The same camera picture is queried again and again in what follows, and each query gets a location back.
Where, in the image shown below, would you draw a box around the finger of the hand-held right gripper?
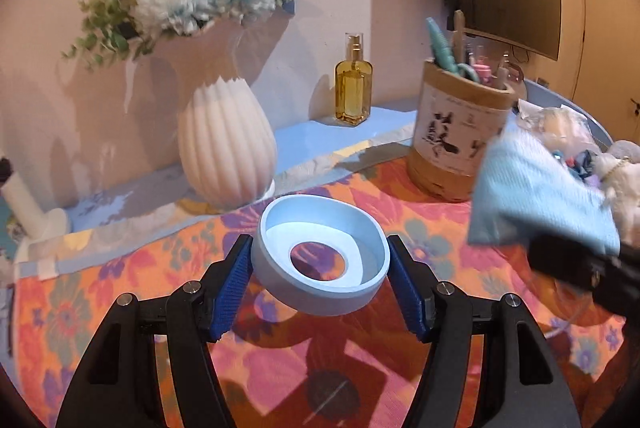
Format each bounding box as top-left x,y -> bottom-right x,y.
527,232 -> 640,316

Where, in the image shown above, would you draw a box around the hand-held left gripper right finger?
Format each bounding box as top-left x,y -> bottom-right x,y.
387,234 -> 583,428

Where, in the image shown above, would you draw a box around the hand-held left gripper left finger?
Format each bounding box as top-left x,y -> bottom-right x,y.
55,234 -> 253,428

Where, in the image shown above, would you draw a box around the light blue sock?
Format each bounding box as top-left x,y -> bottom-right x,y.
469,127 -> 622,255

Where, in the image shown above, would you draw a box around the light blue ring-shaped bowl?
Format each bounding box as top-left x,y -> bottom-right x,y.
250,195 -> 391,316

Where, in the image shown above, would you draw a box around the light blue round basket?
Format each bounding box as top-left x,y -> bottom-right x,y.
517,77 -> 617,154

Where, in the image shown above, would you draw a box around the floral orange tablecloth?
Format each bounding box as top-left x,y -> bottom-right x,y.
10,153 -> 640,428

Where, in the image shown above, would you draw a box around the white plush toy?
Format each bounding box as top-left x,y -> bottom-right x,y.
592,139 -> 640,229

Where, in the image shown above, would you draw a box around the colourful hair scrunchies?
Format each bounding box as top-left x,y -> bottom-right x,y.
550,148 -> 607,182

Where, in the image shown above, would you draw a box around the clear plastic bag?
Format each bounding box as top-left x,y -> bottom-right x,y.
516,100 -> 601,150

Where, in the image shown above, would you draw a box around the white ribbed vase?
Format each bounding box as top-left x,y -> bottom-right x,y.
150,16 -> 278,210

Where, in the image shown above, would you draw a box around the cylindrical printed pen holder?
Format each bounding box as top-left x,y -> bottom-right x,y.
406,58 -> 517,203

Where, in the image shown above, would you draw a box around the amber perfume bottle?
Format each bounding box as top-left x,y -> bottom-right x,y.
334,32 -> 374,126

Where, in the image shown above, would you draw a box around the white cylinder stand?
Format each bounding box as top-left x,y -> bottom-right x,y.
0,172 -> 74,240

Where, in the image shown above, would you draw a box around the beige door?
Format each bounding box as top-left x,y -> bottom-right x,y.
580,0 -> 640,131

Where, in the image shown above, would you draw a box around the teal comb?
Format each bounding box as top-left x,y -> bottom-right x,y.
426,17 -> 459,75

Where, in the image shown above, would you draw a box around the wooden stick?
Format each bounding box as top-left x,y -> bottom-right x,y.
452,10 -> 469,59

